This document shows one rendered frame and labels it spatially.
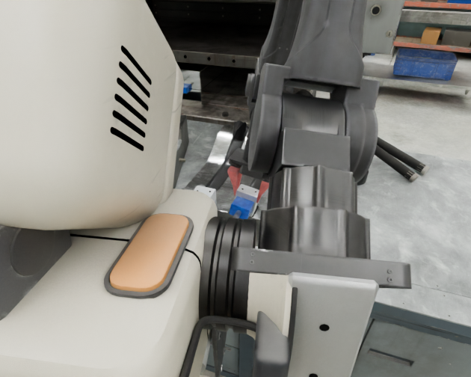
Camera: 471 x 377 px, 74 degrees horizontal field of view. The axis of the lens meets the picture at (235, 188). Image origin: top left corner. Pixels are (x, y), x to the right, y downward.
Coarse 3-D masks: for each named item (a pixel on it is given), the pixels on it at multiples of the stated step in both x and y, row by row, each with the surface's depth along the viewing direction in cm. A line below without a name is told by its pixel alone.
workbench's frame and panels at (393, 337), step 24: (384, 312) 67; (408, 312) 64; (240, 336) 101; (384, 336) 80; (408, 336) 77; (432, 336) 75; (456, 336) 70; (240, 360) 110; (360, 360) 89; (384, 360) 86; (408, 360) 84; (432, 360) 79; (456, 360) 77
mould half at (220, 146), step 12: (228, 132) 99; (216, 144) 97; (228, 144) 96; (216, 156) 95; (204, 168) 91; (216, 168) 91; (192, 180) 85; (204, 180) 85; (228, 180) 86; (252, 180) 86; (216, 192) 81; (228, 192) 81; (264, 192) 81; (216, 204) 77; (228, 204) 77; (264, 204) 77; (228, 216) 75
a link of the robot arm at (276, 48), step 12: (288, 0) 45; (300, 0) 45; (276, 12) 48; (288, 12) 46; (300, 12) 46; (276, 24) 48; (288, 24) 48; (276, 36) 49; (288, 36) 49; (264, 48) 53; (276, 48) 51; (288, 48) 50; (264, 60) 52; (276, 60) 52
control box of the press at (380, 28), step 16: (368, 0) 114; (384, 0) 112; (400, 0) 111; (368, 16) 116; (384, 16) 115; (400, 16) 114; (368, 32) 119; (384, 32) 118; (368, 48) 122; (384, 48) 120
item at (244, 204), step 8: (240, 192) 71; (248, 192) 71; (256, 192) 72; (240, 200) 70; (248, 200) 71; (232, 208) 68; (240, 208) 68; (248, 208) 68; (240, 216) 69; (248, 216) 69
